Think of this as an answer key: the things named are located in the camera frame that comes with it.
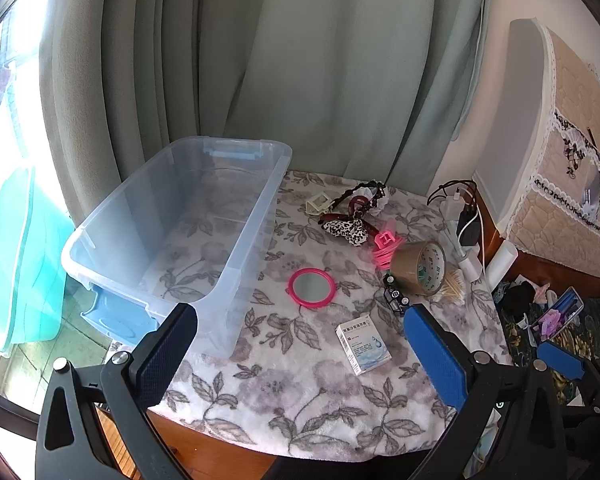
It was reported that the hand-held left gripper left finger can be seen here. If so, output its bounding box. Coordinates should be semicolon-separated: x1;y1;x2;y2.
34;302;201;480

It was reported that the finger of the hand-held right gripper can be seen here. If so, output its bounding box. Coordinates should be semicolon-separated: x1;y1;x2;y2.
536;341;600;411

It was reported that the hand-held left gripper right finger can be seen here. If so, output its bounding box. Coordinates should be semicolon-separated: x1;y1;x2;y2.
402;302;600;480

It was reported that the bundle of toothpicks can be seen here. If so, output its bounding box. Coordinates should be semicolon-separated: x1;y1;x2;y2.
437;270;467;307

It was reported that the black toy car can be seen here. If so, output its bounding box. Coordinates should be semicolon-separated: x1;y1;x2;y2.
383;274;412;316

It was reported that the white medicine box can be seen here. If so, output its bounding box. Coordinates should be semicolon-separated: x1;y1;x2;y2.
335;318;393;376

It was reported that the brown packing tape roll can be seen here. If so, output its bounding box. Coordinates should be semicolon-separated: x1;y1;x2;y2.
389;240;447;296

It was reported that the pink filament coil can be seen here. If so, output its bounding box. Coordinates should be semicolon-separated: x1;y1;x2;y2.
371;230;403;268

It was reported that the pink round mirror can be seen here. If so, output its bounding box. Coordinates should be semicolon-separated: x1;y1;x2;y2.
287;268;337;309

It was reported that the clear plastic storage container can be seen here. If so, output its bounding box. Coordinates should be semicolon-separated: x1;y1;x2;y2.
61;136;293;361

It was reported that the leopard print scrunchie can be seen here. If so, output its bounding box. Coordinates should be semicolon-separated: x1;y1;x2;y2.
321;216;371;248

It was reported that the dark red hair claw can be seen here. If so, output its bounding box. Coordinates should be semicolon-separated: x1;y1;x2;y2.
320;197;376;226

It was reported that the black beaded headband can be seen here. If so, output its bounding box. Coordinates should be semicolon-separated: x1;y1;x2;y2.
330;180;393;211

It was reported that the blue edged case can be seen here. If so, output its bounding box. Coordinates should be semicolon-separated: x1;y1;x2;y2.
532;286;585;338

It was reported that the dark floral bedding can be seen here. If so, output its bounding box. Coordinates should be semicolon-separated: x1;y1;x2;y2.
495;280;600;406

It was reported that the dark cloth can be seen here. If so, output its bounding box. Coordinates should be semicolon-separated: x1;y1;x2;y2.
500;284;537;312

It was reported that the white power strip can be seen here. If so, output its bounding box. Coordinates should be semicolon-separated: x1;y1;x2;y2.
445;220;486;281

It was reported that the white paper roll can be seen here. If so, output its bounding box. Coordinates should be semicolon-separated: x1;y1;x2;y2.
486;240;518;291

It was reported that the black charger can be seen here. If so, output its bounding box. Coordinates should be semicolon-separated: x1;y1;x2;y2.
457;212;482;248

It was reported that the quilted beige mattress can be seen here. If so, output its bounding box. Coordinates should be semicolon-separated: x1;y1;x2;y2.
472;19;600;281

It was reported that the teal plastic tub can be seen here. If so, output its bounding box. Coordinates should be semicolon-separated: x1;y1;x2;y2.
0;165;76;346

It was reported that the pale green curtain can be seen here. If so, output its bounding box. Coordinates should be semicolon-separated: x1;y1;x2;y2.
39;0;498;221

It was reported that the wooden bed frame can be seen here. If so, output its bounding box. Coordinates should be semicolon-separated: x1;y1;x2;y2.
480;200;600;301

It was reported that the white cable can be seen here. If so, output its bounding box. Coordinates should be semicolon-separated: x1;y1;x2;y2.
460;209;487;261

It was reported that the black cable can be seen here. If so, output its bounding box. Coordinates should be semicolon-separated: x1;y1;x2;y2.
426;178;478;206

